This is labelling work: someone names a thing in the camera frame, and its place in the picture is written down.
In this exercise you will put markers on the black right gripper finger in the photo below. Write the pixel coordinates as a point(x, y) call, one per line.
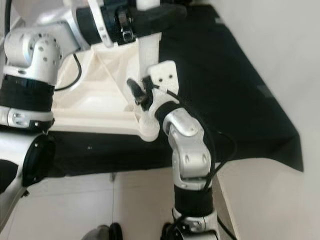
point(136, 94)

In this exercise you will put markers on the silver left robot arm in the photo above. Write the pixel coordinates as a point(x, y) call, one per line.
point(30, 50)

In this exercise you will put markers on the white plastic table leg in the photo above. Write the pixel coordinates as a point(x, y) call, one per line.
point(147, 52)

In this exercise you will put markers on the black tablecloth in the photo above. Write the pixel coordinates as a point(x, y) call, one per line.
point(220, 65)

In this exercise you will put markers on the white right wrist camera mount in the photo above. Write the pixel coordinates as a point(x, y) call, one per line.
point(165, 75)

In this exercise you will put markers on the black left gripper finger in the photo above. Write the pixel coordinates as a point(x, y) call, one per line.
point(160, 20)

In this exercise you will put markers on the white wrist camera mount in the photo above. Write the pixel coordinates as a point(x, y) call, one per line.
point(97, 22)
point(165, 75)

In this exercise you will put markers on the grey tape piece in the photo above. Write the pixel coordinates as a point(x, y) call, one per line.
point(263, 91)

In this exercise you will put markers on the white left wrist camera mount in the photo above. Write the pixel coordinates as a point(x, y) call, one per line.
point(97, 22)

